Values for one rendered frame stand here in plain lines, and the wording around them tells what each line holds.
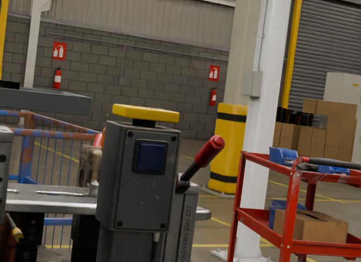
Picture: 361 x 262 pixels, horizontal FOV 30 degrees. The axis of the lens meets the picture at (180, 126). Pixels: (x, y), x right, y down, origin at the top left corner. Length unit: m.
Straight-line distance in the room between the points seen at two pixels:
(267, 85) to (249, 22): 3.28
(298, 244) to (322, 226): 0.15
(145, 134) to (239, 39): 7.46
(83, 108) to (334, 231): 2.58
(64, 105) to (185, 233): 0.34
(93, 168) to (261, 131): 3.73
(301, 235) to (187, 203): 2.19
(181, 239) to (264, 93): 3.99
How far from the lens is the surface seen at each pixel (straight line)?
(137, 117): 0.71
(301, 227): 3.09
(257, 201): 4.97
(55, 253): 1.91
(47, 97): 0.65
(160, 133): 0.71
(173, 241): 0.92
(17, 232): 0.78
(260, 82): 4.88
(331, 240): 3.17
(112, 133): 0.73
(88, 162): 1.24
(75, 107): 0.65
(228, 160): 8.03
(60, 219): 3.03
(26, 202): 0.98
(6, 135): 0.84
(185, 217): 0.92
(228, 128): 8.04
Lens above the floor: 1.18
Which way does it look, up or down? 3 degrees down
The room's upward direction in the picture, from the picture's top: 7 degrees clockwise
